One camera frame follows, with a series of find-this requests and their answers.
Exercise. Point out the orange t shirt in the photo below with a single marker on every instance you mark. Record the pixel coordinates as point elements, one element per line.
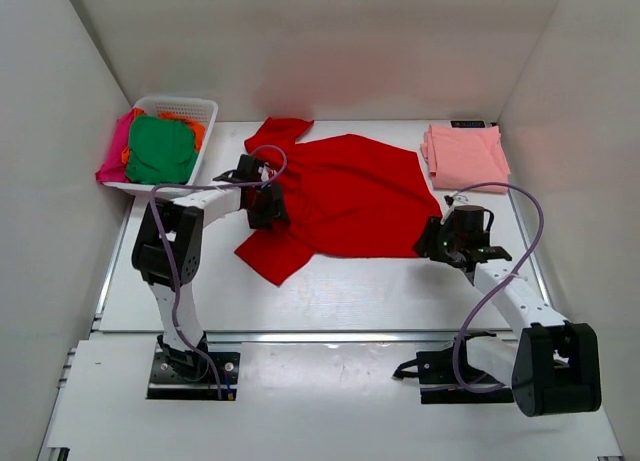
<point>196,128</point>

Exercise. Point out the green t shirt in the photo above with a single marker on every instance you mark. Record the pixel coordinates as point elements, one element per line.
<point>160,151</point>

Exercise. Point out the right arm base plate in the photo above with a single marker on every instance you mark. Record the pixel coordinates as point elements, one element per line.
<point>433,369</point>

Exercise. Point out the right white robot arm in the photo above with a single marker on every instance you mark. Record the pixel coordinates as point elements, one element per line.
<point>554,367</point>

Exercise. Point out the white plastic basket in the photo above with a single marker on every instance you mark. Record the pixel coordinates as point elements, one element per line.
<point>201,110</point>

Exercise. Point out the magenta t shirt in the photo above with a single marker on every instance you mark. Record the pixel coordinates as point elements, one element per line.
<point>113,168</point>

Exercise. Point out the aluminium table rail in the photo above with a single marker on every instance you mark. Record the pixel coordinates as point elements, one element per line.
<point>330,337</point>

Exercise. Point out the red t shirt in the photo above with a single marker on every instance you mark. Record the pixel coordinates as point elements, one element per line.
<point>346,196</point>

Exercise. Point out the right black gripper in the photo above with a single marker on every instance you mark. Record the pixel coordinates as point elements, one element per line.
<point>425,247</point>

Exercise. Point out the folded pink t shirt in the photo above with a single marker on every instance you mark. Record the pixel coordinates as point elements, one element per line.
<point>461,157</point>

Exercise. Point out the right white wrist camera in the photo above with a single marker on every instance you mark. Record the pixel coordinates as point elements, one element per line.
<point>455,198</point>

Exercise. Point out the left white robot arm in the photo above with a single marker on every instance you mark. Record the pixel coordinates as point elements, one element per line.
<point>167,250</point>

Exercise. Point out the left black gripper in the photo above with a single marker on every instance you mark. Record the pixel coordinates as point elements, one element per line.
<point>275,210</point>

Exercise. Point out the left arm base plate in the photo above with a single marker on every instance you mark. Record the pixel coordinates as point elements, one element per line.
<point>188,377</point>

